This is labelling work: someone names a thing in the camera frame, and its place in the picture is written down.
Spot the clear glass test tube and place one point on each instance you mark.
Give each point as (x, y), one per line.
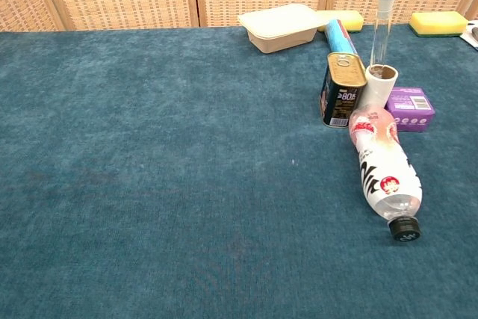
(382, 35)

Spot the blue table cloth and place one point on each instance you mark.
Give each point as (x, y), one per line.
(149, 166)

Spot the gold lid luncheon meat tin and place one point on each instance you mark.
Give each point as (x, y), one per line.
(341, 102)

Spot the beige lidded food container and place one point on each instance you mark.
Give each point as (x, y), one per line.
(276, 24)

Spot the white labelled plastic drink bottle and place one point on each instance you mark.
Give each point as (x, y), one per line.
(386, 169)

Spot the yellow sponge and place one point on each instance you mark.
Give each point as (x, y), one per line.
(438, 22)
(349, 20)

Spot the purple soap box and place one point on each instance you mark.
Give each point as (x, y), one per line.
(411, 110)

